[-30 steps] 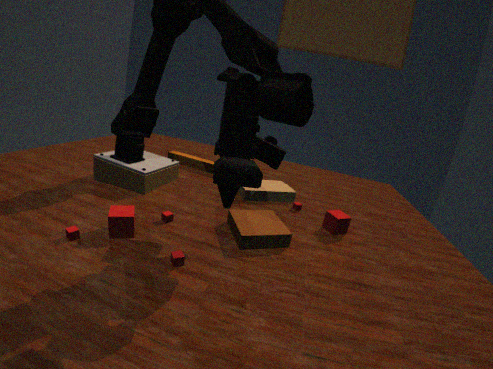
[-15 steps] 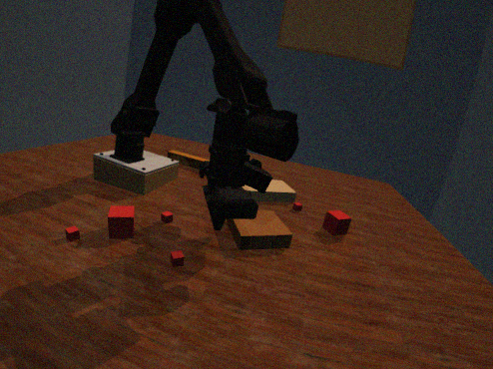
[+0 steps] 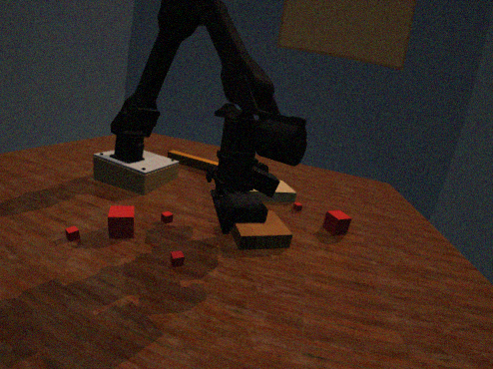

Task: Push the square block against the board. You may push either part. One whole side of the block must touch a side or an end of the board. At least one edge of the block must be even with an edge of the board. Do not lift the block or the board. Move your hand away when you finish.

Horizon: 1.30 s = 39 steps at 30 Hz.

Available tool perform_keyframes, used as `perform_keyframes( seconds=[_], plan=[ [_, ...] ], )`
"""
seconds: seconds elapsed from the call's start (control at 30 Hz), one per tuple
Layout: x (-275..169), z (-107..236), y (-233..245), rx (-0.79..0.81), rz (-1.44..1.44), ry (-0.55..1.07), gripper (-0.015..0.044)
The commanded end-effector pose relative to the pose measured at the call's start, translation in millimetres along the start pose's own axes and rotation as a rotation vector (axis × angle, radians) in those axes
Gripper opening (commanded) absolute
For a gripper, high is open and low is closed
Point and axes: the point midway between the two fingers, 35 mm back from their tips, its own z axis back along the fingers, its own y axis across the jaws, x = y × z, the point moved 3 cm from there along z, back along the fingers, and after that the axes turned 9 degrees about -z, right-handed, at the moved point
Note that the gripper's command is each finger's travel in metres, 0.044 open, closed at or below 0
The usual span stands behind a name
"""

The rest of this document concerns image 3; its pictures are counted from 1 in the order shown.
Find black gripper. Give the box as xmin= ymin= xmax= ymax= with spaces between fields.
xmin=206 ymin=147 xmax=268 ymax=234

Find long orange wooden bar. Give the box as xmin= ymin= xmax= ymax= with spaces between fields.
xmin=168 ymin=150 xmax=219 ymax=172

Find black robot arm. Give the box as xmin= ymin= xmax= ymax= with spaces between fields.
xmin=110 ymin=0 xmax=307 ymax=197

